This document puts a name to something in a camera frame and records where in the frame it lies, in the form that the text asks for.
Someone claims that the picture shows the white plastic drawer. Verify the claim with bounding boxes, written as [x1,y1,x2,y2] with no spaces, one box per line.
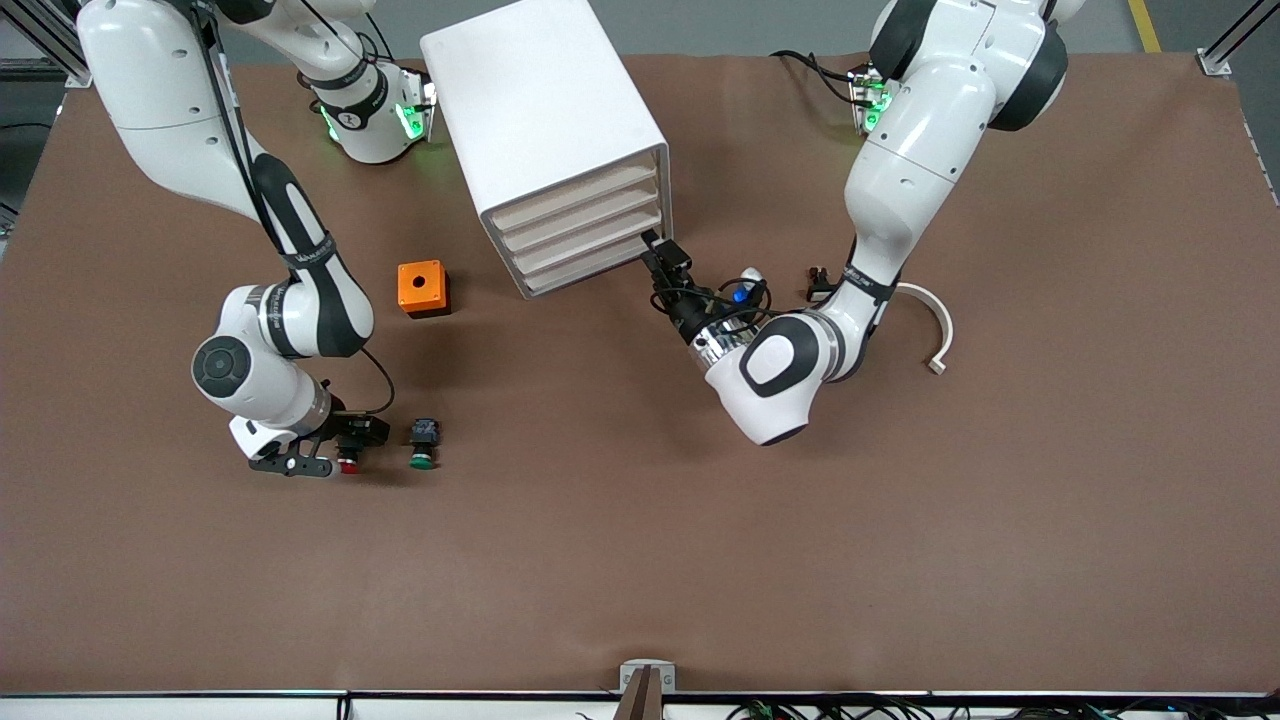
[484,163,661,233]
[508,207,666,276]
[497,185,663,253]
[520,232,656,298]

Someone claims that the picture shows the green mushroom push button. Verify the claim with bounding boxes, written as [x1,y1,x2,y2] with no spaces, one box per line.
[408,418,443,471]

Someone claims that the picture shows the white drawer cabinet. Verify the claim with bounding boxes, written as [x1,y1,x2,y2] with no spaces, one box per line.
[419,0,675,301]

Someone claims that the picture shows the orange button enclosure box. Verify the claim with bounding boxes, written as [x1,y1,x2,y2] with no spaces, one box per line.
[397,260,452,319]

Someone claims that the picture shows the black base cable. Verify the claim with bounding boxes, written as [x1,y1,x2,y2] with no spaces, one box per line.
[770,49,863,103]

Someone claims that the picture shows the white curved plastic bracket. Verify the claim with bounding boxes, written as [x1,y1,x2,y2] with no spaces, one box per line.
[893,282,955,377]

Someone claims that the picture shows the white table edge rail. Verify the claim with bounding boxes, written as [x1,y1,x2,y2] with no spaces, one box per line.
[0,691,1280,720]

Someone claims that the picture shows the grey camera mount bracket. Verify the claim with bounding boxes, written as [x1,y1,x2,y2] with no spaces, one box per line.
[612,659,677,720]

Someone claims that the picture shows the black cable bundle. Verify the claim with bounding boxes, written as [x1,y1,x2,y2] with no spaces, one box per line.
[728,699,1136,720]

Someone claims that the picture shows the aluminium frame profile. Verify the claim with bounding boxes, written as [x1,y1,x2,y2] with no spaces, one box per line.
[1195,0,1280,79]
[0,0,93,89]

